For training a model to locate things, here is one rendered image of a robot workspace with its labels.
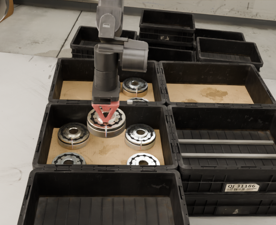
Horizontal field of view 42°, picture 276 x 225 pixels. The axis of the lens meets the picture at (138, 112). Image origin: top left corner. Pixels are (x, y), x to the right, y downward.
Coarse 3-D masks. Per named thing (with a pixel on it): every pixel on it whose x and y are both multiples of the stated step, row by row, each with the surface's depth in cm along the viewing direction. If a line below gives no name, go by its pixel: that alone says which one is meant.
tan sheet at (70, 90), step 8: (64, 88) 144; (72, 88) 144; (80, 88) 144; (88, 88) 145; (152, 88) 148; (64, 96) 139; (72, 96) 140; (80, 96) 140; (88, 96) 140; (120, 96) 142; (144, 96) 143; (152, 96) 143
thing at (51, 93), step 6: (60, 60) 141; (66, 60) 142; (72, 60) 143; (78, 60) 143; (84, 60) 143; (90, 60) 143; (150, 60) 146; (156, 66) 143; (54, 72) 134; (156, 72) 139; (54, 78) 131; (54, 84) 128; (162, 84) 132; (162, 90) 129; (48, 96) 122; (162, 96) 126; (48, 102) 121; (84, 102) 120; (90, 102) 121; (120, 102) 122; (126, 102) 122; (138, 102) 122; (144, 102) 123; (150, 102) 123; (156, 102) 123; (162, 102) 123
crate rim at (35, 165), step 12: (48, 108) 116; (168, 120) 116; (168, 132) 111; (36, 156) 99; (96, 168) 97; (108, 168) 97; (120, 168) 98; (132, 168) 98; (144, 168) 98; (156, 168) 99; (168, 168) 99
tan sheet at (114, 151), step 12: (156, 132) 126; (96, 144) 119; (108, 144) 120; (120, 144) 120; (156, 144) 121; (48, 156) 113; (84, 156) 114; (96, 156) 115; (108, 156) 115; (120, 156) 115; (156, 156) 117
